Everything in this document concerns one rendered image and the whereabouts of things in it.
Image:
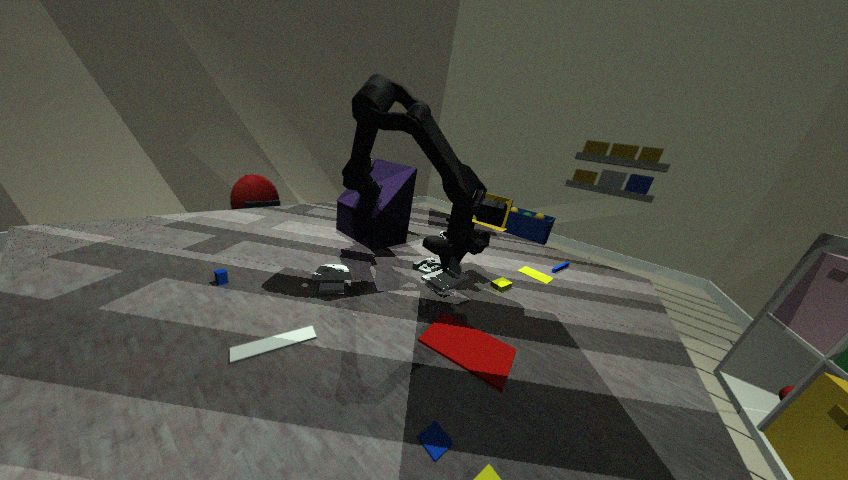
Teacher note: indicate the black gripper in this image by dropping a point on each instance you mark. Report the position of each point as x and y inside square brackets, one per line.
[446, 248]

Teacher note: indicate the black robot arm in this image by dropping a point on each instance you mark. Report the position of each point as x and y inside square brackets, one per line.
[370, 106]

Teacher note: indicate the small blue block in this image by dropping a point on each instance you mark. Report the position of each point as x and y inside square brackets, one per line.
[221, 277]

